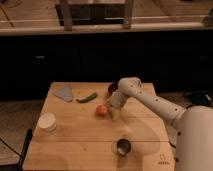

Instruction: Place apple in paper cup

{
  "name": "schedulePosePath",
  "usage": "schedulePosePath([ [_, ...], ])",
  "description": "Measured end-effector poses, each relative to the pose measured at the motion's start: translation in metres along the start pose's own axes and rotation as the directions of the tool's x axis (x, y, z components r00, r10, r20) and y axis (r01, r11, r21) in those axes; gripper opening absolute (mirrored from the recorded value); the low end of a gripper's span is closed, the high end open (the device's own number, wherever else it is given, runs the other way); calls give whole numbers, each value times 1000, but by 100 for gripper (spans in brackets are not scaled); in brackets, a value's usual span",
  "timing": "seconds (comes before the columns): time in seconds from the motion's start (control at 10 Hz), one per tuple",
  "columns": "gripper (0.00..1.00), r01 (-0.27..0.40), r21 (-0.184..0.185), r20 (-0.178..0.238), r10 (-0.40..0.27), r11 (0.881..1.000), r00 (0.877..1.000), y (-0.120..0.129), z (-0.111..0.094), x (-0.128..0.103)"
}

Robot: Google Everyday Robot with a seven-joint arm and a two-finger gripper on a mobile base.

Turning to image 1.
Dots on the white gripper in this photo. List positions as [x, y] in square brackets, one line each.
[117, 100]

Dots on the red orange apple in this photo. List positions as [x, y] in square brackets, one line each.
[101, 110]

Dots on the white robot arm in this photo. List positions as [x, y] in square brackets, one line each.
[194, 125]

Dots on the silver metal cup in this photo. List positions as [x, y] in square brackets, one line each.
[123, 147]

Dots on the dark red bowl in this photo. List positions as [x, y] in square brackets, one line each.
[112, 88]

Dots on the green chili pepper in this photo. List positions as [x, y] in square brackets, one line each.
[88, 98]

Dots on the grey blue cloth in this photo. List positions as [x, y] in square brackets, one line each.
[64, 93]

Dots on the black table leg bar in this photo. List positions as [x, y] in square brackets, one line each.
[27, 140]

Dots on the dark object with cable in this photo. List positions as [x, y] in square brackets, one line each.
[199, 98]

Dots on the wooden stool frame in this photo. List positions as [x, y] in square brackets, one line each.
[73, 13]

